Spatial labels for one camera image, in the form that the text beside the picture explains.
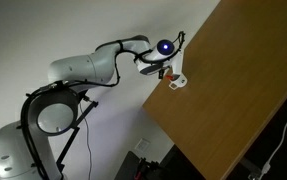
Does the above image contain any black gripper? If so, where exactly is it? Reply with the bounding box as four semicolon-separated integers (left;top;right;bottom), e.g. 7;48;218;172
157;68;167;80

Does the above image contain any black robot stand platform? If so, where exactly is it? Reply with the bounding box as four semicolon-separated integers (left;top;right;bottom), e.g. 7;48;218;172
114;150;141;180

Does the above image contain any black rod stand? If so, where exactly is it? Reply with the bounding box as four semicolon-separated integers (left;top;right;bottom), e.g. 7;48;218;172
54;96;100;180

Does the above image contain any white wall outlet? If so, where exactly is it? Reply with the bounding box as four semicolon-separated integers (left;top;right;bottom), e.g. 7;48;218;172
134;137;151;152

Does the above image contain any black clamp with red handle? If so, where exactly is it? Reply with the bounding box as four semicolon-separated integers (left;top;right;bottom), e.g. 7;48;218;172
134;157;166;180

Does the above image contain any thin black cable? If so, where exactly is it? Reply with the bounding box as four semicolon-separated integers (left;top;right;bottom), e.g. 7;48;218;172
81;106;94;180

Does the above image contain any white cable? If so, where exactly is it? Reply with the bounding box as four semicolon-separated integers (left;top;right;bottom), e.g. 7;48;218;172
247;84;287;180

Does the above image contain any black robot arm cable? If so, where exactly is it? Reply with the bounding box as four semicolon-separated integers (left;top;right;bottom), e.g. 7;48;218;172
20;30;187;180

